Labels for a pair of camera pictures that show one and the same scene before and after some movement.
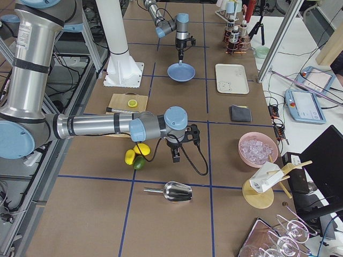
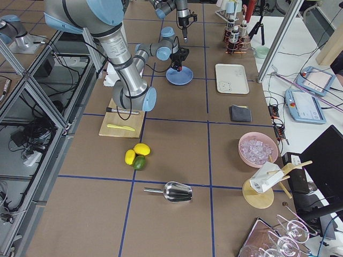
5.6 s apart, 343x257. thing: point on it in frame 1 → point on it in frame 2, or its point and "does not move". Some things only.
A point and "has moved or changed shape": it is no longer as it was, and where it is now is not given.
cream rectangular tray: [231, 78] does not move
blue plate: [183, 73] has moved or changed shape
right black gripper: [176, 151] → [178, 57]
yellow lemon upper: [144, 149] does not move
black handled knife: [109, 109] does not move
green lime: [139, 163] does not move
